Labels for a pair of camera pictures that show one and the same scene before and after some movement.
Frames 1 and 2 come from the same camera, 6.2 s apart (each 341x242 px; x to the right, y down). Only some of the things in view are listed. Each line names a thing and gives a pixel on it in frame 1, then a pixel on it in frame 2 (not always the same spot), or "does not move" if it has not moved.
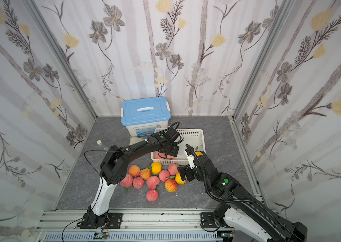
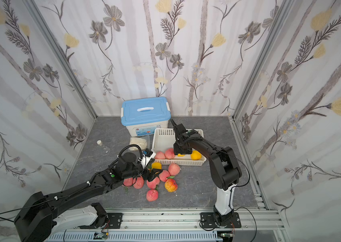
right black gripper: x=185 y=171 → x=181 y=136
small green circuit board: x=100 y=236 does not move
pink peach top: x=156 y=156 does not move
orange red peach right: x=170 y=185 does not move
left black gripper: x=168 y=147 → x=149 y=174
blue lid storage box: x=143 y=116 does not move
